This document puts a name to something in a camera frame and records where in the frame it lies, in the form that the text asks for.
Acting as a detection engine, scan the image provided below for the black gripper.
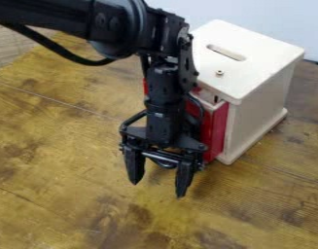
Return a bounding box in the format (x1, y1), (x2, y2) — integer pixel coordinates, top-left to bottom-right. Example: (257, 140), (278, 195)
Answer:
(123, 113), (207, 197)

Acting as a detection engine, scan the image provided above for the red drawer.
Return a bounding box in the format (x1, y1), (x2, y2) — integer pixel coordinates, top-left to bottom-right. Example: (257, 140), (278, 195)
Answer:
(143, 80), (229, 163)

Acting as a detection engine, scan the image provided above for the black metal drawer handle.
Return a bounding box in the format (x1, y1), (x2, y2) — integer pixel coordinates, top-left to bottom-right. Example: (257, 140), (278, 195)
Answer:
(119, 110), (182, 169)

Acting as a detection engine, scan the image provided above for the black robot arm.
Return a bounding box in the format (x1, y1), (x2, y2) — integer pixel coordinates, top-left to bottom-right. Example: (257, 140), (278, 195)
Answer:
(0, 0), (207, 197)

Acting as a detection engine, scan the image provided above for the white wooden box cabinet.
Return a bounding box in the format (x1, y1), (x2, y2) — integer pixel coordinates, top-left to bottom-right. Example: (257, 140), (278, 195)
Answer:
(193, 19), (304, 164)

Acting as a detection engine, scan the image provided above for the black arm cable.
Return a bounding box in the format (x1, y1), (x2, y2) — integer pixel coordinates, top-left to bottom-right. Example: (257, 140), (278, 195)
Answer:
(0, 20), (119, 67)

